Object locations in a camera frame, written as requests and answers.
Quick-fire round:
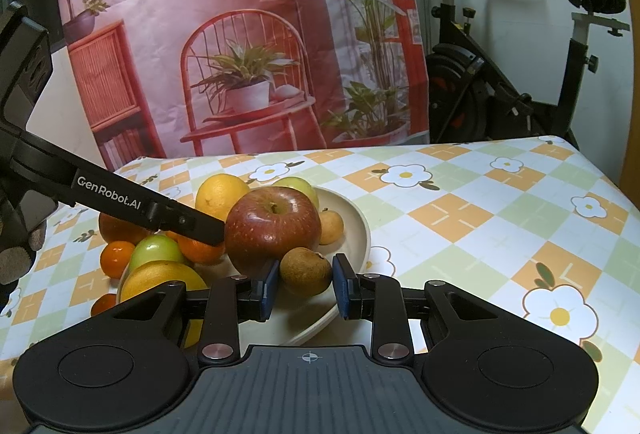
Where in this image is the large red apple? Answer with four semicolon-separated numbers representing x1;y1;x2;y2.
224;186;321;277

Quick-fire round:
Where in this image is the dark red apple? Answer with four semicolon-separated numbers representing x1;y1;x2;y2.
98;213;151;245

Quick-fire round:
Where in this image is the brown kiwi fruit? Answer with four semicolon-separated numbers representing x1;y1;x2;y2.
280;247;332;298

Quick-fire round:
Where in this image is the pale green apple behind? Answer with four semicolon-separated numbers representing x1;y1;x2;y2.
273;176;320;210

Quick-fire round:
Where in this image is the yellow lemon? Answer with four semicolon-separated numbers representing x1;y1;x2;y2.
195;173;250;222

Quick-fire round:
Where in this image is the small yellow loquat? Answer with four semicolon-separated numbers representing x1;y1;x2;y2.
319;209;345;246

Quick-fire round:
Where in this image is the orange tangerine near gripper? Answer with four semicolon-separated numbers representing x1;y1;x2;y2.
90;293;117;317

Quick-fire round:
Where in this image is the beige round plate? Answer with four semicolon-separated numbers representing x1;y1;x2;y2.
115;185;372;348

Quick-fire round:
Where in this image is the orange tangerine on plate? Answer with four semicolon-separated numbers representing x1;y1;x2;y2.
165;231;226;266

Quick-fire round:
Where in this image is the black exercise bike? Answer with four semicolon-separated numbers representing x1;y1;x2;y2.
425;0;630;147

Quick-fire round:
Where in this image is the grey gloved hand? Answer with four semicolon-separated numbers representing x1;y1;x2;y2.
1;217;47;286

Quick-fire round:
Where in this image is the checkered floral tablecloth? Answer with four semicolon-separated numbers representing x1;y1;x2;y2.
0;134;640;434

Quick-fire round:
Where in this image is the large yellow orange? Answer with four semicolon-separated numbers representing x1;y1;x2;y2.
116;261;209;348

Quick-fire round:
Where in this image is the orange tangerine beside plate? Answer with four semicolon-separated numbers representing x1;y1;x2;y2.
100;240;134;279

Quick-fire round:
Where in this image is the pink printed backdrop cloth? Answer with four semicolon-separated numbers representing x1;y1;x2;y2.
58;0;428;169

